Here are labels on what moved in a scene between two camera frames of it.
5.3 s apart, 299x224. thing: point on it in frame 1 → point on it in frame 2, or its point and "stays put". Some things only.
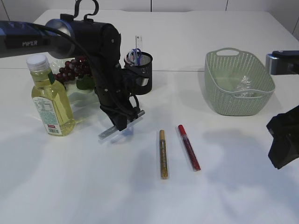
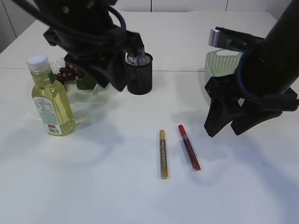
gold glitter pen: (164, 168) stays put
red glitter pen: (189, 149) stays put
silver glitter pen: (114, 129) → (143, 59)
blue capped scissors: (138, 52) stays put
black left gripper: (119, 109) → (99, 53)
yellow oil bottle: (51, 98) stays put
